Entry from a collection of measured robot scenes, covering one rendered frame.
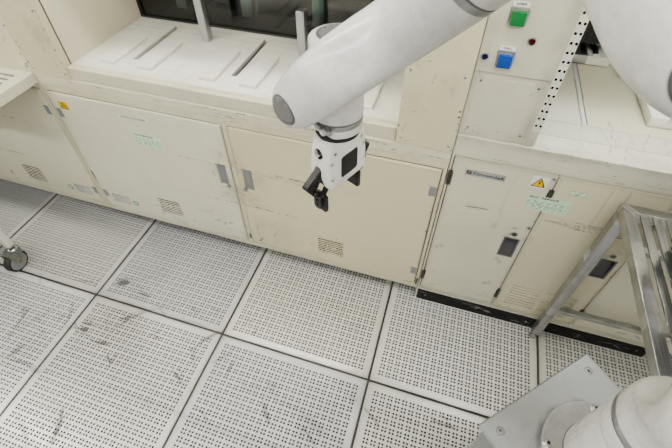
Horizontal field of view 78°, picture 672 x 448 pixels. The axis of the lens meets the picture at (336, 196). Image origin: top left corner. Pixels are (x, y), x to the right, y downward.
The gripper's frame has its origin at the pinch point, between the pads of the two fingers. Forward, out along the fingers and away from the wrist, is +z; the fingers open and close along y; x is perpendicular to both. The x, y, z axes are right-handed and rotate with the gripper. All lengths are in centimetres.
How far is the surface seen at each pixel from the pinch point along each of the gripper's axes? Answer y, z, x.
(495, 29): 50, -16, -3
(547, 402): 3, 25, -49
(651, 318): 35, 25, -59
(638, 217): 65, 26, -48
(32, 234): -47, 100, 156
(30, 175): -32, 83, 174
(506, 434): -7, 25, -46
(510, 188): 56, 30, -18
